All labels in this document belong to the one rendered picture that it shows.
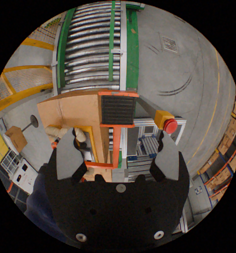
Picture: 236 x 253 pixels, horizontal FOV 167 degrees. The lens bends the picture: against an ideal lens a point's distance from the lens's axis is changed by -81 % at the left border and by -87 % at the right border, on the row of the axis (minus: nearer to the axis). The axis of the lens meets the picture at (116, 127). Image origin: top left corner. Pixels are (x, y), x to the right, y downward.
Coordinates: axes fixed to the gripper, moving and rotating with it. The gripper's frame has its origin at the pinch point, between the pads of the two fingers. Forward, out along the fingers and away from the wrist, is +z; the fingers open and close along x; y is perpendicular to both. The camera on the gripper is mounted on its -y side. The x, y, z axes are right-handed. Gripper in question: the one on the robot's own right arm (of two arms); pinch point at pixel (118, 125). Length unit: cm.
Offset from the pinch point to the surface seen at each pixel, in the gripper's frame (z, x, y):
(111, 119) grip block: 6.3, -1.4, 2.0
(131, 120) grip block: 6.4, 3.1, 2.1
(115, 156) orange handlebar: 7.7, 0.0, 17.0
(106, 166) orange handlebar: 7.8, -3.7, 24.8
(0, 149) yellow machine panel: -21, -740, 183
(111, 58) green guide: 53, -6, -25
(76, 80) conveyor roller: 62, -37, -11
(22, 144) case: 39, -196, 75
